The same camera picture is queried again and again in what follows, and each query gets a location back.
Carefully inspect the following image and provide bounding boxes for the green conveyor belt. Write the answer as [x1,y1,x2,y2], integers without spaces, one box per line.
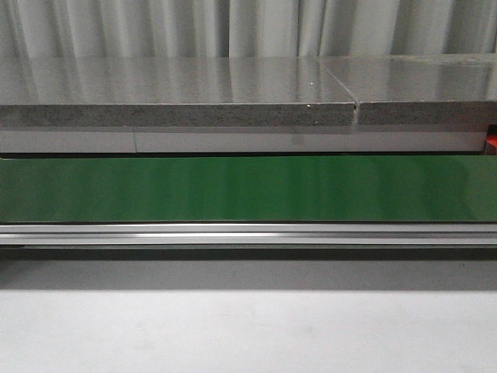
[1,155,496,223]

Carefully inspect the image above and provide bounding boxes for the grey stone countertop left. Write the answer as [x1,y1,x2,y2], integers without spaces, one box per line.
[1,58,355,128]

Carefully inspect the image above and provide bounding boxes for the grey stone countertop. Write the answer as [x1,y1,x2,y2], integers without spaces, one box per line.
[319,54,496,131]
[1,58,355,128]

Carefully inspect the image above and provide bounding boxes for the grey stone countertop right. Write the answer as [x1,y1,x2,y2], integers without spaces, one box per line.
[319,54,496,131]

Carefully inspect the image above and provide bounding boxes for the red plastic bin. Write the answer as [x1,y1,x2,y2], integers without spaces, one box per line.
[484,134,497,155]

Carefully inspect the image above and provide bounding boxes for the grey curtain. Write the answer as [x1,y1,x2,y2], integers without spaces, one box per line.
[1,1,496,58]

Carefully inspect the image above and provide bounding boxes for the aluminium conveyor frame rail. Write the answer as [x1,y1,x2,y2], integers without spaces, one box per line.
[1,222,496,246]

